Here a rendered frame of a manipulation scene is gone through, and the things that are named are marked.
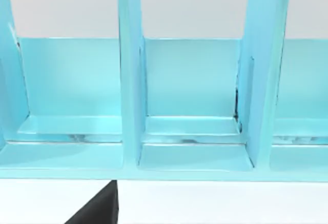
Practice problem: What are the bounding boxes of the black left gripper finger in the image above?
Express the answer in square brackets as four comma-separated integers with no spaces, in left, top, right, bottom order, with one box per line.
[64,179,120,224]

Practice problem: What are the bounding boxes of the light blue rack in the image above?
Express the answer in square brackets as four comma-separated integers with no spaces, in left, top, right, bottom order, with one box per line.
[0,0,328,180]

